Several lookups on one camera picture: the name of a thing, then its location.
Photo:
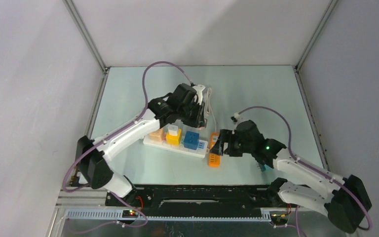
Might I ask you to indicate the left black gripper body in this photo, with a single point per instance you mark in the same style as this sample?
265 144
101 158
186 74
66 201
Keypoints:
193 114

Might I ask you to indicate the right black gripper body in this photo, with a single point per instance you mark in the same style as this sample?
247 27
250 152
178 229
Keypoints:
236 146

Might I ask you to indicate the orange power strip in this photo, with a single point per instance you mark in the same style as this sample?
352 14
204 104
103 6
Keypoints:
214 160

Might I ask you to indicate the white multicolour power strip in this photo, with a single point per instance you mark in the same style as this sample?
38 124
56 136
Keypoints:
200 152

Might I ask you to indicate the blue cube socket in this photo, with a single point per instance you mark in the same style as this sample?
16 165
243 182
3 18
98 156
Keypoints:
191 140

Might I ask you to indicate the white plug adapter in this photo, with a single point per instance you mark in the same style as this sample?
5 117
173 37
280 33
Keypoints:
173 130

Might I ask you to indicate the teal plug adapter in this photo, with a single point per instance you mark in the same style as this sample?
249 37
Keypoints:
262 167

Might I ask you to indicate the yellow cube socket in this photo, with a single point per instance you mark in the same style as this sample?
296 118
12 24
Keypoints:
174 139

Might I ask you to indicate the beige cube socket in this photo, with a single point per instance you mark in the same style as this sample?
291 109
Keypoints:
158 136

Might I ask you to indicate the pink plug adapter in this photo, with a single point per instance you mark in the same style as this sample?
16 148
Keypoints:
202 124

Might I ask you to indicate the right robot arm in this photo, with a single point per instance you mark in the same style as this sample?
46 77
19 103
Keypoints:
344 201

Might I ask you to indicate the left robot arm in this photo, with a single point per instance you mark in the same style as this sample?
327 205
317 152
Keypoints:
186 103

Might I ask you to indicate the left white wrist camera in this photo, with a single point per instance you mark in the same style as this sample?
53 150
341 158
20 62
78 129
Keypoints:
200 91

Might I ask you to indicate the grey cable duct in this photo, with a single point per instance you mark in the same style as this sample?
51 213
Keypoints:
118 215

